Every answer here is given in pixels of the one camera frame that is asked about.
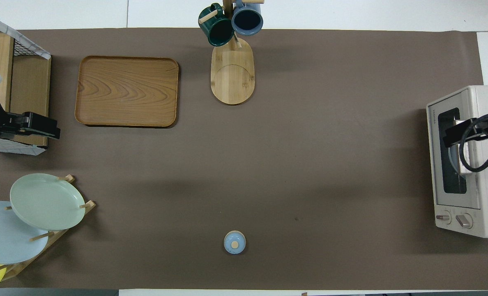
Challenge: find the black cable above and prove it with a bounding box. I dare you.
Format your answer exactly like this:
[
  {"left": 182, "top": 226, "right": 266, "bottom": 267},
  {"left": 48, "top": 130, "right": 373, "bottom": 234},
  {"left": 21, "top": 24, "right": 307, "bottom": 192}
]
[{"left": 459, "top": 116, "right": 488, "bottom": 173}]

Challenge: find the wooden shelf with wire basket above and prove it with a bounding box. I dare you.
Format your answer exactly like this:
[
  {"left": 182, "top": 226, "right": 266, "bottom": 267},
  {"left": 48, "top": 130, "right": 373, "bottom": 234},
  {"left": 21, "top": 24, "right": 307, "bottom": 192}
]
[{"left": 0, "top": 9, "right": 52, "bottom": 156}]

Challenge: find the blue mug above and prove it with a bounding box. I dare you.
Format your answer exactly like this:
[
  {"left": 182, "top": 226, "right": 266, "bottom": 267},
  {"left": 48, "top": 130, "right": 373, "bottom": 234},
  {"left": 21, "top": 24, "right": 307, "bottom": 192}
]
[{"left": 231, "top": 0, "right": 264, "bottom": 36}]

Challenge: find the light blue plate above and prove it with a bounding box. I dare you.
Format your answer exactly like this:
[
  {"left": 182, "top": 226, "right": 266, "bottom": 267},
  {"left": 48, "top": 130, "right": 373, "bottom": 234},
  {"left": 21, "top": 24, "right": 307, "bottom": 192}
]
[{"left": 0, "top": 201, "right": 50, "bottom": 265}]

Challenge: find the wooden tray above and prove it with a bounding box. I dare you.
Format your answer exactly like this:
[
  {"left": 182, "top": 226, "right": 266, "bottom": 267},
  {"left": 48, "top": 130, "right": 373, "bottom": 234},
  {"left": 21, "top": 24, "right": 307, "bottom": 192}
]
[{"left": 74, "top": 55, "right": 180, "bottom": 128}]

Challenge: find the wooden mug tree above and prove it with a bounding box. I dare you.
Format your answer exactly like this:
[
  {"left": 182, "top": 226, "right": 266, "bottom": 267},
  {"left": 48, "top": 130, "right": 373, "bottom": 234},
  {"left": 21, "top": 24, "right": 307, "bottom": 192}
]
[{"left": 198, "top": 0, "right": 265, "bottom": 106}]

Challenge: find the dark green mug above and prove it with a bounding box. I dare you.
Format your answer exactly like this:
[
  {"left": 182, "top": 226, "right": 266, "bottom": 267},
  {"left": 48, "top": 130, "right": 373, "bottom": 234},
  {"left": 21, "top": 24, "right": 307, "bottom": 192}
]
[{"left": 198, "top": 3, "right": 235, "bottom": 47}]

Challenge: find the white toaster oven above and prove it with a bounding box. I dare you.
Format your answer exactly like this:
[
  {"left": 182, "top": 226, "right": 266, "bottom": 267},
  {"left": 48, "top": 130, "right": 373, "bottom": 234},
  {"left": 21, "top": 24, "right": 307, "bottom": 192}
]
[{"left": 426, "top": 85, "right": 488, "bottom": 239}]

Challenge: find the pale green plate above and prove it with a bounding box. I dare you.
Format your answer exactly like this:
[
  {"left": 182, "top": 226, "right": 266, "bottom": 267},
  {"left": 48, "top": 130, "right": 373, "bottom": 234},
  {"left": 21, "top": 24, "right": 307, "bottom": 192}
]
[{"left": 9, "top": 173, "right": 86, "bottom": 231}]

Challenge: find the small blue lidded jar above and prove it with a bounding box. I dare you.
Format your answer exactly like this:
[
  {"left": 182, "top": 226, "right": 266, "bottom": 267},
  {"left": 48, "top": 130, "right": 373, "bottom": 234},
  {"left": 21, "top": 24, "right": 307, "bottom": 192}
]
[{"left": 223, "top": 230, "right": 247, "bottom": 255}]

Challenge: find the wooden plate rack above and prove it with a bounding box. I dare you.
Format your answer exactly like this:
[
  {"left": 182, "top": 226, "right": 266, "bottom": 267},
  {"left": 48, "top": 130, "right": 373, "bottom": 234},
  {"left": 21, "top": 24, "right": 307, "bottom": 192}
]
[{"left": 0, "top": 174, "right": 96, "bottom": 282}]

